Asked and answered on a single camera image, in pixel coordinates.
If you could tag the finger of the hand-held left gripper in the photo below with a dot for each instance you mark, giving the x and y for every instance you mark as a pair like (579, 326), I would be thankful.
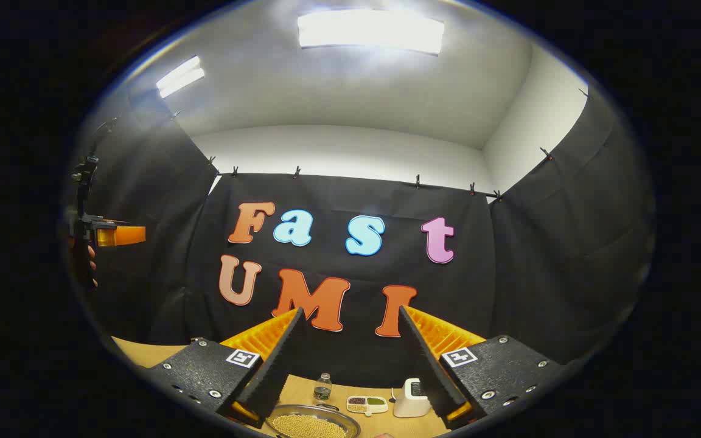
(125, 236)

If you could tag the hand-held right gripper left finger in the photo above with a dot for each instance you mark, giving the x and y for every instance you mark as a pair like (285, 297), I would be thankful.
(277, 359)

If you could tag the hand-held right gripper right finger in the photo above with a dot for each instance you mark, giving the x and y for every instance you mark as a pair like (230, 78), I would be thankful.
(426, 359)

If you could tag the steel pot with soybeans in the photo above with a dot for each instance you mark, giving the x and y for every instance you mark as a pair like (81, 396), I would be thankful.
(308, 426)

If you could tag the white countertop appliance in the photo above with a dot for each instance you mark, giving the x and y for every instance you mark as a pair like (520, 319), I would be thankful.
(410, 403)

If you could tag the clear plastic water bottle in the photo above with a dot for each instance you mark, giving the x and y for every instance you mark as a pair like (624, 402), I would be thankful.
(322, 389)

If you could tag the white divided bean dish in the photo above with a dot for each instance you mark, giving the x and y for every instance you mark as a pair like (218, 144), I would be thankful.
(367, 404)

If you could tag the small ceiling light panel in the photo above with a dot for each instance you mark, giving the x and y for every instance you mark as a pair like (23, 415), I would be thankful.
(180, 76)

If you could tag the row of cloth clips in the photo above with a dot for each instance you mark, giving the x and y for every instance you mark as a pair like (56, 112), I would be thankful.
(296, 172)

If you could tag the large ceiling light panel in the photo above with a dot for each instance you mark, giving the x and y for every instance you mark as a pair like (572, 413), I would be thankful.
(370, 30)

